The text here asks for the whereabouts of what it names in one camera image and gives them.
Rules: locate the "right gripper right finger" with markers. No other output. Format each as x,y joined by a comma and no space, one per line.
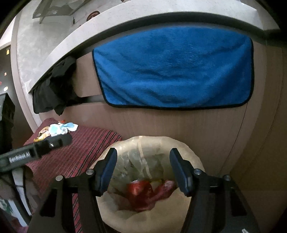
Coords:
217,204

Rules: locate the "white blue wrapper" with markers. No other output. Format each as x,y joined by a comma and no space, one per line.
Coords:
62,129

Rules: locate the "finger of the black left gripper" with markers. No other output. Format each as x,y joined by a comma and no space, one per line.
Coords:
31,152

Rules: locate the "black hanging garment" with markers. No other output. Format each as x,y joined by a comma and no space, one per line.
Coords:
56,91

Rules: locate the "red plaid cloth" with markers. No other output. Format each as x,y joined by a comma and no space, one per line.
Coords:
88,143

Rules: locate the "blue towel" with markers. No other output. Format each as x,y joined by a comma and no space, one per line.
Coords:
179,67

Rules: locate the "red plastic bag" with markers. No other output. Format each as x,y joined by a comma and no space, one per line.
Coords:
162,191

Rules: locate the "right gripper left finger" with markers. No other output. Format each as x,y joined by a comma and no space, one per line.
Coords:
55,213

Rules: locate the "trash bin with beige liner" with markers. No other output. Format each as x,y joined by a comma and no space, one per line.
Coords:
145,158

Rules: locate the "yellow crumpled chip bag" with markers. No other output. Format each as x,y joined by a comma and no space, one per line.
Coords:
44,133

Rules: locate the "red soda can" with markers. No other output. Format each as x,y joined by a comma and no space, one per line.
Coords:
139,193

